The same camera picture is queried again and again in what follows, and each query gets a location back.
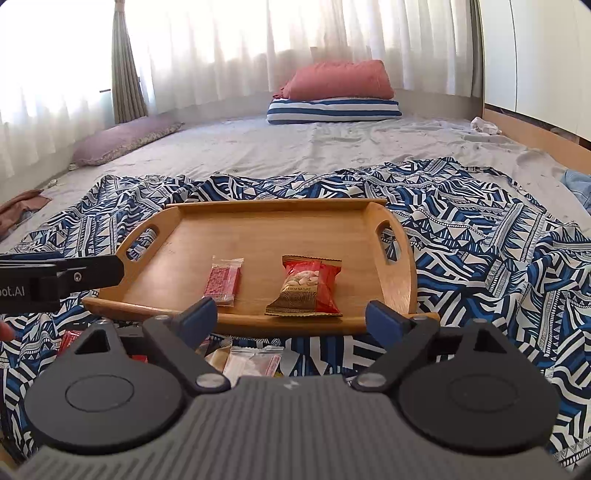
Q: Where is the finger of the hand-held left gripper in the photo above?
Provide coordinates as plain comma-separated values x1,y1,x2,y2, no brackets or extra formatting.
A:
55,255,125,295
0,252,64,263

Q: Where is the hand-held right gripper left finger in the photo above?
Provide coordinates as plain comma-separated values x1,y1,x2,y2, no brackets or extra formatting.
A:
74,298,232,395

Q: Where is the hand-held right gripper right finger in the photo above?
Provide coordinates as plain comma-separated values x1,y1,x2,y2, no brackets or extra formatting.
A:
351,300,511,393

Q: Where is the red patterned clear snack packet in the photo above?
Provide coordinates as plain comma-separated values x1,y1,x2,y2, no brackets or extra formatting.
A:
223,346,283,377
203,256,244,306

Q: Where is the beige white snack packet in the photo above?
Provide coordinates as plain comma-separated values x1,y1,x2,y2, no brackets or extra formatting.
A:
203,337,234,370

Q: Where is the plain red snack packet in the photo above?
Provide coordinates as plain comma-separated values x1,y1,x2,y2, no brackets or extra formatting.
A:
58,330,86,356

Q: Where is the red nut snack packet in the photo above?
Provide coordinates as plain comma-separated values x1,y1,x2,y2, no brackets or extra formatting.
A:
264,255,343,318

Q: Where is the wooden tray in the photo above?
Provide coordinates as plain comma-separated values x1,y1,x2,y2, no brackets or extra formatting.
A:
82,198,439,337

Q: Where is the brown cloth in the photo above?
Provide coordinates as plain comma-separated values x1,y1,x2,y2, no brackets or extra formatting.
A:
0,189,52,234

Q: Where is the blue patterned blanket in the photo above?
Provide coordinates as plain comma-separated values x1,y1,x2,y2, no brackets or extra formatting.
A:
0,157,591,472

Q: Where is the purple pillow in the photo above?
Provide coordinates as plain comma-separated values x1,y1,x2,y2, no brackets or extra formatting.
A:
71,115,184,167

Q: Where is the olive curtain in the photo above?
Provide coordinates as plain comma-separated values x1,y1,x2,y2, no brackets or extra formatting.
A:
111,0,148,124
470,0,483,99

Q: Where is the blue white striped pillow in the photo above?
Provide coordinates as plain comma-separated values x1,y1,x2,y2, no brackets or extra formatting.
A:
267,97,402,124

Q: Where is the white crumpled cloth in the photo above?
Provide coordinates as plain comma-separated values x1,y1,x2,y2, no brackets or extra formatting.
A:
470,117,502,136

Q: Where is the light blue cloth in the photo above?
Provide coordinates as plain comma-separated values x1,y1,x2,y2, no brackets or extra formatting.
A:
561,168,591,210

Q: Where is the red pillow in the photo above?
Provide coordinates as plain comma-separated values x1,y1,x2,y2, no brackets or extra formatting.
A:
272,60,395,101

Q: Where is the sheer white curtain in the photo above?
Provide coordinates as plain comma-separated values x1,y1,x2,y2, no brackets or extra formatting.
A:
0,0,481,125

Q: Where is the white wardrobe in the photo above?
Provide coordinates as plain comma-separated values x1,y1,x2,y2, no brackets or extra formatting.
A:
478,0,591,148

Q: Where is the wooden bed frame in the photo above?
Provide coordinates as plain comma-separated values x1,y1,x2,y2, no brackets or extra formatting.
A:
482,105,591,171

